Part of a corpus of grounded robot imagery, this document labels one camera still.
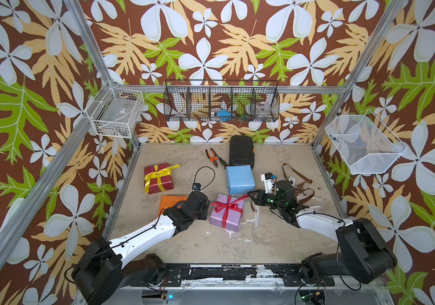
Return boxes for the blue object in basket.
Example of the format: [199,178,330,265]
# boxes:
[216,110,233,122]

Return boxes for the black wire basket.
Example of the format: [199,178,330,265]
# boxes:
[163,80,280,122]

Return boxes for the brown ribbon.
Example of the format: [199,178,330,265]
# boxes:
[282,163,315,205]

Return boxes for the white wire basket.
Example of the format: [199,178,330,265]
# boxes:
[86,81,146,139]
[325,114,408,175]

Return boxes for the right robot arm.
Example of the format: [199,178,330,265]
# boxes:
[247,180,398,284]

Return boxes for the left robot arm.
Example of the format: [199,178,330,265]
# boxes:
[71,191,210,304]

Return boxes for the purple gift box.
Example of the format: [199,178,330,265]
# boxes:
[209,193,245,233]

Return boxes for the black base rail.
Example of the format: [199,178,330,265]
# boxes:
[83,262,355,288]

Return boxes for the dark red gift box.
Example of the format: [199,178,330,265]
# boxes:
[144,163,175,195]

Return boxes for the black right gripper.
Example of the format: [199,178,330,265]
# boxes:
[246,189,286,212]

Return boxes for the white wire basket left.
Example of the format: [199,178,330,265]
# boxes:
[86,81,146,139]

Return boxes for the white satin ribbon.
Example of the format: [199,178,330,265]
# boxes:
[253,171,327,227]

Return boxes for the black hard case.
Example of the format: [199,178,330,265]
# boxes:
[229,135,255,168]

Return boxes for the light blue gift box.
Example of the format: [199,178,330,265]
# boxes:
[226,165,256,195]

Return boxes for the white wire basket right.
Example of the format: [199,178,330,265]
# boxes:
[325,114,408,175]

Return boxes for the orange handled pliers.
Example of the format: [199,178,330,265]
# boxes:
[205,148,228,169]

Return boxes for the orange gift box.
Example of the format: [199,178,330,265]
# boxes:
[159,195,188,217]

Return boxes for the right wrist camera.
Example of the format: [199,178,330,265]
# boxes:
[261,172,277,194]

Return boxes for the yellow satin ribbon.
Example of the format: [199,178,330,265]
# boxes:
[144,163,181,194]

